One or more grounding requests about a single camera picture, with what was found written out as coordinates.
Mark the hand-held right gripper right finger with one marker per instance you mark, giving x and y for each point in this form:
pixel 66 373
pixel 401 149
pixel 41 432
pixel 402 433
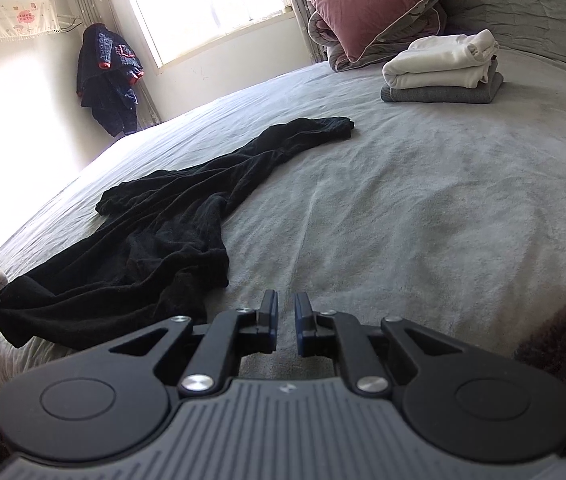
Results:
pixel 299 325

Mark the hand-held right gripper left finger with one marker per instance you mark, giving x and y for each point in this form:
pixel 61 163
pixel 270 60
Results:
pixel 273 327

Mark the black shirt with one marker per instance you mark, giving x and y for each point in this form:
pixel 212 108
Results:
pixel 138 260

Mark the hanging dark jacket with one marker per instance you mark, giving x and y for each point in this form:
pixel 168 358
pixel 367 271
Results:
pixel 108 80

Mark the folded grey sweater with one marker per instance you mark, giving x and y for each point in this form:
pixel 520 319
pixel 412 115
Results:
pixel 443 94

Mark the folded grey pink quilt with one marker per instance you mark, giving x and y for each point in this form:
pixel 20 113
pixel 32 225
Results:
pixel 328 45

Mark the covered air conditioner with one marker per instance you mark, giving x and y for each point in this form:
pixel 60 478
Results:
pixel 15 12

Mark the folded white garment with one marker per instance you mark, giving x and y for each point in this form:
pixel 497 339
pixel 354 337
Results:
pixel 438 62

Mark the large pink pillow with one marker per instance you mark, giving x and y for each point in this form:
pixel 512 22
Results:
pixel 363 5

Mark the window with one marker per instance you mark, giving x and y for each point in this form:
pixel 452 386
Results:
pixel 203 5

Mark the grey quilted headboard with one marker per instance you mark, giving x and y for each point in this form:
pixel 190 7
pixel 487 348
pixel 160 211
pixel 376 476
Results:
pixel 513 5

